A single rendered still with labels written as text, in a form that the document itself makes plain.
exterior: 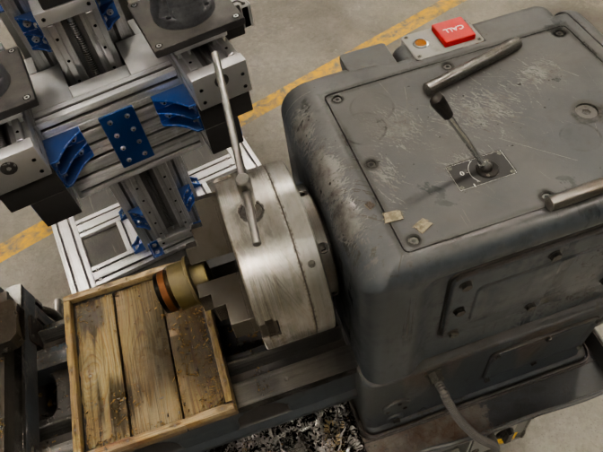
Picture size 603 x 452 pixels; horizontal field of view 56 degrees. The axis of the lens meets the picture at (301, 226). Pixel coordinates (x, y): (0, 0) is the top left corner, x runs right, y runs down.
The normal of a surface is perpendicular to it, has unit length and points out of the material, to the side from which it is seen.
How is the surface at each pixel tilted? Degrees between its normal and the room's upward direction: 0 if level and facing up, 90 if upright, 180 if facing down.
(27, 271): 0
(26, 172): 90
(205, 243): 51
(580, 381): 0
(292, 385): 0
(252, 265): 36
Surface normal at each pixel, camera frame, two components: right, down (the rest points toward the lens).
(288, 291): 0.19, 0.31
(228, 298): -0.15, -0.69
